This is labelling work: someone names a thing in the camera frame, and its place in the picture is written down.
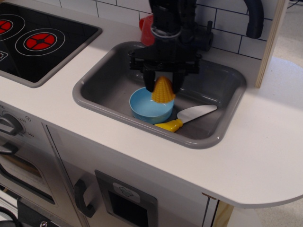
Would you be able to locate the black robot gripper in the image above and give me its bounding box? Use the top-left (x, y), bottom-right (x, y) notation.
top-left (128, 39), bottom-right (201, 92)

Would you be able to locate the yellow toy corn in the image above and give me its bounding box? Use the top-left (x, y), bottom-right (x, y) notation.
top-left (151, 76), bottom-right (176, 104)

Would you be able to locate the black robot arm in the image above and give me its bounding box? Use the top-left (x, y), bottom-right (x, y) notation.
top-left (128, 0), bottom-right (201, 93)

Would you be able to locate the light blue plastic bowl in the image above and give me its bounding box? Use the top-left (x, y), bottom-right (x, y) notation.
top-left (129, 87), bottom-right (174, 124)

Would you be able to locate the grey toy sink basin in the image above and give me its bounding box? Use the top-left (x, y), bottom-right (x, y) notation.
top-left (72, 42), bottom-right (246, 149)

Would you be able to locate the black toy faucet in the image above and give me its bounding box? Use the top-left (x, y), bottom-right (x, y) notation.
top-left (179, 0), bottom-right (264, 56)

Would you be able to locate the red plastic cup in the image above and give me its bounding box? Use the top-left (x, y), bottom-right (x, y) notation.
top-left (139, 15), bottom-right (155, 46)

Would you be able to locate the wooden side panel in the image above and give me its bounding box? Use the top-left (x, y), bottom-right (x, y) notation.
top-left (254, 0), bottom-right (289, 88)

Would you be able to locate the grey dispenser panel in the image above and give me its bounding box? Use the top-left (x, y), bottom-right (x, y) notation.
top-left (95, 170), bottom-right (159, 227)

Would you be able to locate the black toy stove top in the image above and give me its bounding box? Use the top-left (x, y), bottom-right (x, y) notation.
top-left (0, 2), bottom-right (102, 88)

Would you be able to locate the grey oven knob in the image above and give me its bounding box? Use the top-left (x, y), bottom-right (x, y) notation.
top-left (0, 114), bottom-right (23, 136)

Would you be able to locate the toy oven door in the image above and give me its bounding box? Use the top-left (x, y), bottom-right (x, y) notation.
top-left (0, 134), bottom-right (81, 227)

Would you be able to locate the yellow handled toy spatula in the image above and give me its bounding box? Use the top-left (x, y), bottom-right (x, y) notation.
top-left (155, 105), bottom-right (217, 132)

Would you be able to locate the dark grey cabinet handle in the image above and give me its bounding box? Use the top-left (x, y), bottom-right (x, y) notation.
top-left (74, 179), bottom-right (95, 218)

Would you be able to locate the black cable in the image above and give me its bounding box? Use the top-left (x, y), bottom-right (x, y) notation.
top-left (0, 208), bottom-right (22, 227)

